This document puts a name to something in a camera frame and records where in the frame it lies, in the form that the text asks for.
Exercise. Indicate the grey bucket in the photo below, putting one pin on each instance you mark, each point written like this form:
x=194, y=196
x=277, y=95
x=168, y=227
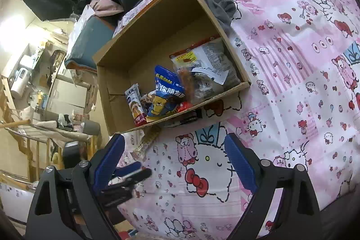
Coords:
x=91, y=127

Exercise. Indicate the clothes drying rack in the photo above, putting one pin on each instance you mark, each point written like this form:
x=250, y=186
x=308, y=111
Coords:
x=42, y=131

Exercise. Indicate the silver snack packet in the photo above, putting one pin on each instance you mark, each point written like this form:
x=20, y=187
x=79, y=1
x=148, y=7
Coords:
x=213, y=57

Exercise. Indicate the grey cloth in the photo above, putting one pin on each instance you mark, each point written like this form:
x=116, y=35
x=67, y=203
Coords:
x=222, y=8

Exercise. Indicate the cardboard box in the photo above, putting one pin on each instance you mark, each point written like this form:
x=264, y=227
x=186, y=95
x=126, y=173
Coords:
x=157, y=40

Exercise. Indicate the pink printed blanket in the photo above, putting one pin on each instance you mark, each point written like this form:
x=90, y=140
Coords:
x=281, y=88

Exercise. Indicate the blue snack packet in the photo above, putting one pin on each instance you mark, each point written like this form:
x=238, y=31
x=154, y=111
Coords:
x=166, y=99

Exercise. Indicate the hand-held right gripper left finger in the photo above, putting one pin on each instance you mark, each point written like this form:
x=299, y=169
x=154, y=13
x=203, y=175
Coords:
x=108, y=161

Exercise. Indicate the red snack packet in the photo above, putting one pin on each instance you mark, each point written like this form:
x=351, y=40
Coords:
x=184, y=107

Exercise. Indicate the white cabinet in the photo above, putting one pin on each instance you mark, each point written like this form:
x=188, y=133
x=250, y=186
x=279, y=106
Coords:
x=67, y=93

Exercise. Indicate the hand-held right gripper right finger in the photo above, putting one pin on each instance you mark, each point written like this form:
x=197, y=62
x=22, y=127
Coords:
x=240, y=164

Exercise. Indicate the teal cushion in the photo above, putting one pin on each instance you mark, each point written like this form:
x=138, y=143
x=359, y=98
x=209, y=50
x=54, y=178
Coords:
x=84, y=46

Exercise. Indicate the brown jerky snack packet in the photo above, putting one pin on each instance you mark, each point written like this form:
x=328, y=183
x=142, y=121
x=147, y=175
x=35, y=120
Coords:
x=187, y=82

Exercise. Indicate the white snack packet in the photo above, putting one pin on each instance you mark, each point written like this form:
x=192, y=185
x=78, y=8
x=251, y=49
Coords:
x=135, y=105

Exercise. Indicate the brown stick snack packet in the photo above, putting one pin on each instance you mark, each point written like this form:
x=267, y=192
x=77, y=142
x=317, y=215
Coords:
x=146, y=141

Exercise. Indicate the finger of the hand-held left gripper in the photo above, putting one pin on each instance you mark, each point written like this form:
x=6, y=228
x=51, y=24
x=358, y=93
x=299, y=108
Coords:
x=137, y=176
x=128, y=168

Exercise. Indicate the clear snack packet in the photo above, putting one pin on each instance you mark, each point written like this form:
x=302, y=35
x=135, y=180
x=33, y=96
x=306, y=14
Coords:
x=204, y=86

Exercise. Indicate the white appliance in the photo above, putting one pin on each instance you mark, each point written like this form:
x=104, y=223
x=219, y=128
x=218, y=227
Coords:
x=19, y=82

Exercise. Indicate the pink cloth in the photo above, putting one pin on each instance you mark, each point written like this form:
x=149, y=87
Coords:
x=107, y=8

